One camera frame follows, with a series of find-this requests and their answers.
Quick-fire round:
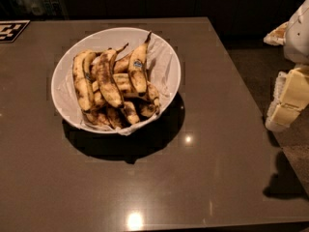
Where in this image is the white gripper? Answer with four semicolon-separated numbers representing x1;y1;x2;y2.
265;66;309;132

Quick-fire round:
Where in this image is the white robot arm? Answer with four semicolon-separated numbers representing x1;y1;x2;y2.
264;0;309;132

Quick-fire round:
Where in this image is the stickered banana with long stem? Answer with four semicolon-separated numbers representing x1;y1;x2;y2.
127;32;152;96

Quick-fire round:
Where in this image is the bottom centre banana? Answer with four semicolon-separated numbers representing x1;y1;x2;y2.
121;101;140;125

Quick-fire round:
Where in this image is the short middle banana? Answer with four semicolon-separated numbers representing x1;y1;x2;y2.
113;73;132;93

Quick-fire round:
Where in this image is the banana behind centre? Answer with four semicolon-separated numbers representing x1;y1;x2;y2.
113;53;131;73

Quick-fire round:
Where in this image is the white bowl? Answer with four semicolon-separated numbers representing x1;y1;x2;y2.
50;26;183;135

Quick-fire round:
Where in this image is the centre spotted banana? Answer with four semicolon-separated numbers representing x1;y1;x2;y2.
96;44;127;108

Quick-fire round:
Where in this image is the lower left small banana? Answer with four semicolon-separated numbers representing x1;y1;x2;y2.
92;81;106;108

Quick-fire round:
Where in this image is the bottom left banana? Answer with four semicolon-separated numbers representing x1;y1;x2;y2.
85;109;111;127

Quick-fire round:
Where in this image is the black white fiducial marker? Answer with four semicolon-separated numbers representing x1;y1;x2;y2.
0;20;30;44

